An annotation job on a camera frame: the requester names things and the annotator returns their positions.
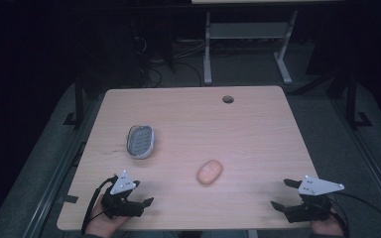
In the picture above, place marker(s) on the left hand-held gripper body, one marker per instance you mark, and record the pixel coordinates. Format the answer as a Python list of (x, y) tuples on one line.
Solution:
[(121, 203)]

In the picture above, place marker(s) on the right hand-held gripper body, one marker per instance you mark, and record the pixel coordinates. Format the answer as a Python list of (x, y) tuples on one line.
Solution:
[(311, 206)]

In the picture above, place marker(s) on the grey oval soap dish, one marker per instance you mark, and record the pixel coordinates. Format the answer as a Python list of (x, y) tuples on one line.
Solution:
[(140, 141)]

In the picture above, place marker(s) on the orange soap bar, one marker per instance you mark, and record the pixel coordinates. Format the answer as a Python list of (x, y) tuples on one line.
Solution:
[(209, 172)]

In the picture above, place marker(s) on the person's right hand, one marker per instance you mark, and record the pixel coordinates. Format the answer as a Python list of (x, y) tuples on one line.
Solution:
[(325, 227)]

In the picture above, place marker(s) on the person's left hand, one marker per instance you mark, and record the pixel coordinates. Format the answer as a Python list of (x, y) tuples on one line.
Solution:
[(104, 223)]

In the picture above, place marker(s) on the grey tape strip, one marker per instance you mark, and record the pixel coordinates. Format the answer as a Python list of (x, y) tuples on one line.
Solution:
[(68, 199)]

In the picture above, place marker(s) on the black metal stand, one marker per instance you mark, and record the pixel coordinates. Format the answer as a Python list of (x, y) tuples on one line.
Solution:
[(352, 99), (78, 99)]

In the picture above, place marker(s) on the aluminium floor rail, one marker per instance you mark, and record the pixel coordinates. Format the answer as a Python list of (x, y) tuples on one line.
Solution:
[(58, 172), (368, 155)]

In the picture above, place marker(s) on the white metal table frame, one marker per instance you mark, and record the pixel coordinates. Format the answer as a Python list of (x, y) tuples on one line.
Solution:
[(248, 31)]

